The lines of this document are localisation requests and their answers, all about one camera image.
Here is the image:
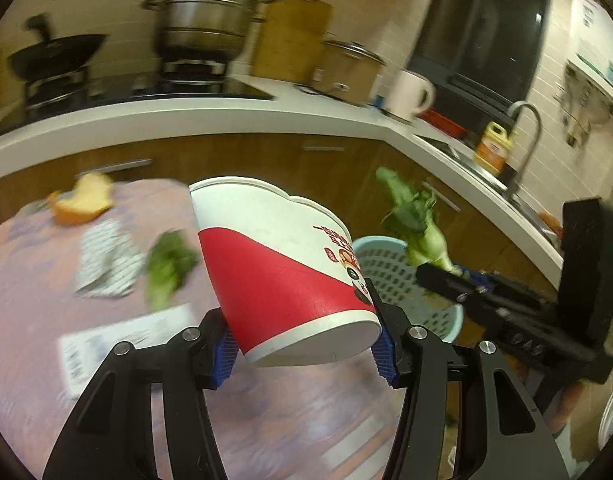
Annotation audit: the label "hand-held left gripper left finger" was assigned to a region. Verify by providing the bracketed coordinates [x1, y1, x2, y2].
[41, 307, 240, 480]

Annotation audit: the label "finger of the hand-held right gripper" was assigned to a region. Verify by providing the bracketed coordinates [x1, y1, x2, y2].
[416, 264, 489, 313]
[461, 267, 559, 307]

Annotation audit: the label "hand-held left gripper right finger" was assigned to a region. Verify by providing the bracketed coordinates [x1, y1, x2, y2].
[369, 295, 569, 480]

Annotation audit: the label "green bok choy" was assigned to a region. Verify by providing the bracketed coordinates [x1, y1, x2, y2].
[376, 167, 462, 276]

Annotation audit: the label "turquoise plastic basket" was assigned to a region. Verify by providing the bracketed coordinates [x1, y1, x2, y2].
[350, 236, 464, 345]

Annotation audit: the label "red and white noodle cup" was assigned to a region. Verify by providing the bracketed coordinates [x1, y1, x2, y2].
[189, 176, 383, 367]

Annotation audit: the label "person's right forearm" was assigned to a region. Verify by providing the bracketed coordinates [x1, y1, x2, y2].
[551, 385, 583, 436]

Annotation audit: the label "green vegetable leaf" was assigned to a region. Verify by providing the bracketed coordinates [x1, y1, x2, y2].
[145, 230, 200, 313]

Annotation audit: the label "white printed paper sheet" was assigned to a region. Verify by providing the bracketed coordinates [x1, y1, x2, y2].
[59, 304, 194, 398]

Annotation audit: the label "steel sink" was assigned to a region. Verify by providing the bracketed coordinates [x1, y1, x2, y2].
[421, 135, 547, 211]

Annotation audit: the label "yellow detergent bottle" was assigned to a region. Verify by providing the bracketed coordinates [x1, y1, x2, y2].
[473, 121, 517, 177]

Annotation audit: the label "steel faucet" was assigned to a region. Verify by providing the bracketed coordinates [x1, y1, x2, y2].
[506, 101, 543, 201]

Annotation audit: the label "dark and white drink carton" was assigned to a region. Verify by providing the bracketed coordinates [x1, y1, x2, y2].
[75, 220, 146, 301]

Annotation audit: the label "red tray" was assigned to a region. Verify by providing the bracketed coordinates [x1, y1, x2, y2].
[421, 110, 469, 138]

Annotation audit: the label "water heater pipes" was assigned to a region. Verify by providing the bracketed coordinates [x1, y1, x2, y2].
[559, 62, 613, 148]

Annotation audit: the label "wooden kitchen base cabinets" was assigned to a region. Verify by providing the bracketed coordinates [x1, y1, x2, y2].
[0, 102, 567, 311]

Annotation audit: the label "white electric kettle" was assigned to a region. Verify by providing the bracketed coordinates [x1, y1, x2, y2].
[383, 70, 436, 123]

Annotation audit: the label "orange peel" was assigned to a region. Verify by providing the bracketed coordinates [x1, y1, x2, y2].
[49, 191, 112, 226]

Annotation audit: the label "beige rice cooker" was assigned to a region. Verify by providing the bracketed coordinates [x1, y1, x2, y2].
[311, 40, 387, 107]

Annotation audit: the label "white water heater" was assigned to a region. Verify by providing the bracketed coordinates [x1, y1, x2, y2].
[566, 0, 613, 93]

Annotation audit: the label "dark window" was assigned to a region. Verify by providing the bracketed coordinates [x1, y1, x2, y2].
[406, 0, 552, 133]

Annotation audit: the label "black gas stove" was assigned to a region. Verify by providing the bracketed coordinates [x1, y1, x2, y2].
[0, 57, 276, 143]

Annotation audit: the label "wooden cutting board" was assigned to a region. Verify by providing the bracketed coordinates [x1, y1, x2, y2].
[251, 0, 333, 83]

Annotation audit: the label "steel steamer pot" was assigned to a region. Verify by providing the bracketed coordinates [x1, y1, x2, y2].
[142, 0, 277, 61]

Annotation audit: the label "black wok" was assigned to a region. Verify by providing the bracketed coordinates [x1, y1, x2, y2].
[6, 14, 107, 83]

